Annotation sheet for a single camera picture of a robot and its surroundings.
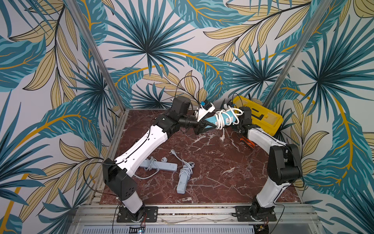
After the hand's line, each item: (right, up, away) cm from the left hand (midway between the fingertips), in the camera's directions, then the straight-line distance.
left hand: (213, 126), depth 66 cm
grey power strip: (-27, -24, +21) cm, 42 cm away
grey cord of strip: (-33, -22, +17) cm, 43 cm away
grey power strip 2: (-15, -31, +11) cm, 35 cm away
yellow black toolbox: (+36, +4, +26) cm, 44 cm away
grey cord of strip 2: (-11, -23, +17) cm, 30 cm away
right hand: (+7, +5, +25) cm, 27 cm away
